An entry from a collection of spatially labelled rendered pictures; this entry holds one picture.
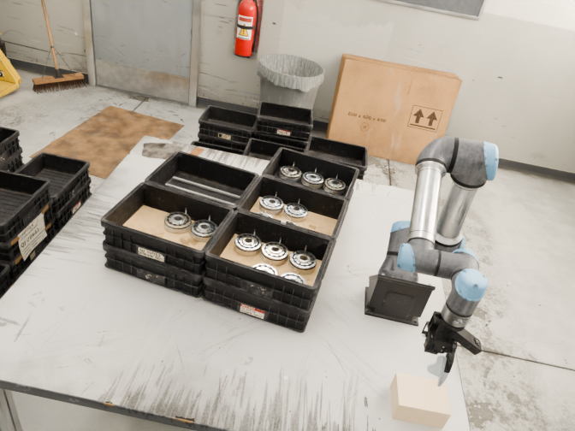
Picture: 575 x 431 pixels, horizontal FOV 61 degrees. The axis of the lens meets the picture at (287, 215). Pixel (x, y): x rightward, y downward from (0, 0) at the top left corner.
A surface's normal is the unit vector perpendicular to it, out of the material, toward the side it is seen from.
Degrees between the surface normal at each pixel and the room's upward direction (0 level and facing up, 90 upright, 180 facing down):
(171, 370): 0
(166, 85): 90
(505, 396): 0
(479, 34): 90
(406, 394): 0
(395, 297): 90
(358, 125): 75
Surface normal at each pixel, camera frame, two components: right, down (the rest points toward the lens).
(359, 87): -0.11, 0.40
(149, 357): 0.15, -0.80
